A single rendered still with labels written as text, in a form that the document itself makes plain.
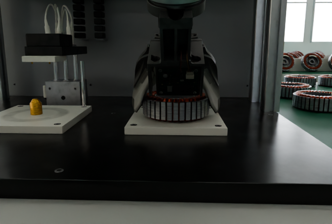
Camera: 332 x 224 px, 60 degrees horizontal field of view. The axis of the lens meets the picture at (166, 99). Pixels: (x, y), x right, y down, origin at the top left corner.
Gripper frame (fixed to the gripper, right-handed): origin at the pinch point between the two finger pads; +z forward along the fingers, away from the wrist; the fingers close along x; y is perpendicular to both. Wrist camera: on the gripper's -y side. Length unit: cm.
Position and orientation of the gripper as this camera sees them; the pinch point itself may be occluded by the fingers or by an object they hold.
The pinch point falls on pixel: (176, 107)
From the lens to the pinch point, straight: 49.3
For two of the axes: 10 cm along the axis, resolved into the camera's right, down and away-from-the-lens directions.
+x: 10.0, 0.1, -0.4
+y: -0.3, 6.5, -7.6
